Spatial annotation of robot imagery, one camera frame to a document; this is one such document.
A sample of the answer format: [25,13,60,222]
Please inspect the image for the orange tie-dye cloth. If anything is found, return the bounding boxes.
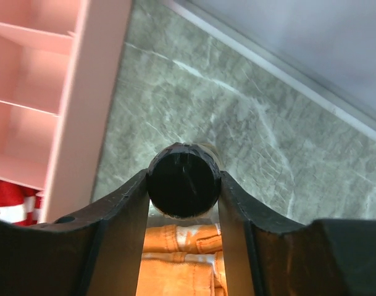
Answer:
[136,223,228,296]

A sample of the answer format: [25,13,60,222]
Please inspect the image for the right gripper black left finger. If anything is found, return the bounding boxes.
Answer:
[0,170,149,295]

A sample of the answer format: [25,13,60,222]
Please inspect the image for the red sock in tray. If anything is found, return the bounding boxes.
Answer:
[0,180,43,226]

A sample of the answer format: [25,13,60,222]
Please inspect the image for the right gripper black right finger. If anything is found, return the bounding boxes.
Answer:
[219,172,376,295]

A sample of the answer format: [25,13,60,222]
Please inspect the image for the spice shaker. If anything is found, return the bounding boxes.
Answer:
[146,142,223,220]

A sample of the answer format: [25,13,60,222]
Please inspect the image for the pink compartment tray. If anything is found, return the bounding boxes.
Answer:
[0,1,132,223]

